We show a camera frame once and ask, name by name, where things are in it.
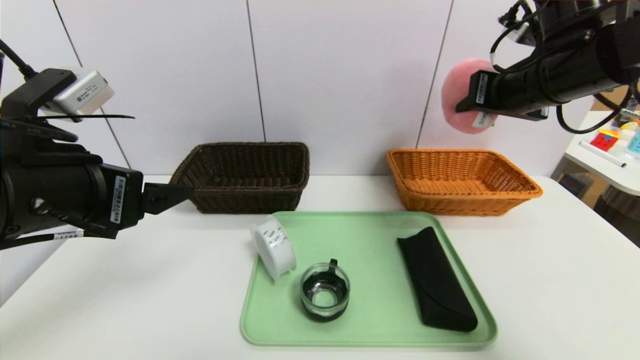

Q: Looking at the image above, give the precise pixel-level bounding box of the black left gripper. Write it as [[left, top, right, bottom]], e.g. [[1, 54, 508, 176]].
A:
[[27, 162, 195, 240]]

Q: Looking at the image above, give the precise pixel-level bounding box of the white plastic tape roll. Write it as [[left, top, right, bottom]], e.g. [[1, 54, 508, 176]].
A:
[[250, 215, 297, 282]]

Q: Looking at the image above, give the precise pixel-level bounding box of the black leather glasses case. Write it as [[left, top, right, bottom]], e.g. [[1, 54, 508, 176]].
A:
[[397, 226, 478, 332]]

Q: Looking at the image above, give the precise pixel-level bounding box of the pink plush peach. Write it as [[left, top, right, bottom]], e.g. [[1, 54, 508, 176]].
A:
[[441, 58, 499, 135]]

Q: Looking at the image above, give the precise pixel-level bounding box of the dark brown wicker basket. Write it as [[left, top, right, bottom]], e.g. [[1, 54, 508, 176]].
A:
[[169, 142, 310, 215]]

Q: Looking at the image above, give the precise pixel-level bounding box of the orange wicker basket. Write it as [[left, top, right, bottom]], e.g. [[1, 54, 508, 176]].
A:
[[386, 148, 544, 217]]

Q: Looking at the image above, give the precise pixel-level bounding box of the thin black zip tie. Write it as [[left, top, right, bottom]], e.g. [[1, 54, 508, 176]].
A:
[[37, 113, 136, 121]]

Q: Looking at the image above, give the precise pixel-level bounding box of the light green plastic tray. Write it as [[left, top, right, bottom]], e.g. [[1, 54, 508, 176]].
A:
[[240, 211, 498, 347]]

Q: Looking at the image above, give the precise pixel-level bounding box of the white side table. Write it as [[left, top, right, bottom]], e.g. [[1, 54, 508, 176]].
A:
[[564, 111, 640, 197]]

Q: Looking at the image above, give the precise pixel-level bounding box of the white marker pen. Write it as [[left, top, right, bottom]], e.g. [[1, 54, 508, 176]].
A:
[[579, 141, 626, 169]]

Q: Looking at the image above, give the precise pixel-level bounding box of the colourful puzzle cube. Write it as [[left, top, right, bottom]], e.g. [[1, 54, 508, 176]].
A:
[[590, 129, 620, 153]]

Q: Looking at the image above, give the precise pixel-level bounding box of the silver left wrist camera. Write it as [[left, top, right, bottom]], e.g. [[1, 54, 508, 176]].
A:
[[52, 70, 115, 117]]

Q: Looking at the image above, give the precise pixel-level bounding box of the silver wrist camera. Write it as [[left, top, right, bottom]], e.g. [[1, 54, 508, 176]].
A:
[[52, 70, 115, 117], [497, 2, 541, 48]]

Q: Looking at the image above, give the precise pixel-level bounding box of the glass cup with black handle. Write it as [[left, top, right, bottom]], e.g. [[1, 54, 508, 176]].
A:
[[300, 258, 351, 322]]

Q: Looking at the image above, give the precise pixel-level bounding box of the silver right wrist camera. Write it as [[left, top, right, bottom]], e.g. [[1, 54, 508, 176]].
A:
[[497, 2, 541, 48]]

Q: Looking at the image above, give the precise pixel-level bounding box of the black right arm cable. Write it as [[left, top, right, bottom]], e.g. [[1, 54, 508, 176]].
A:
[[556, 82, 638, 135]]

